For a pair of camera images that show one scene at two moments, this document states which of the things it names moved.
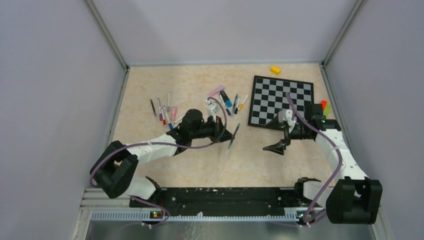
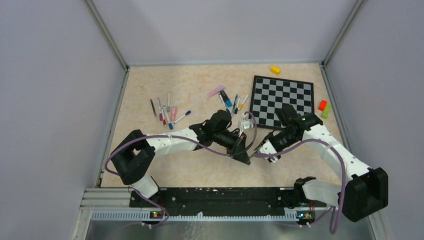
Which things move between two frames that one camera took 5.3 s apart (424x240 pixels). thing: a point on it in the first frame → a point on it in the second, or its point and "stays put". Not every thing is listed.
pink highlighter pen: x=216 y=90 stays put
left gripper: x=218 y=128 → x=242 y=156
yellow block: x=276 y=70 stays put
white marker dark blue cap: x=226 y=107 stays put
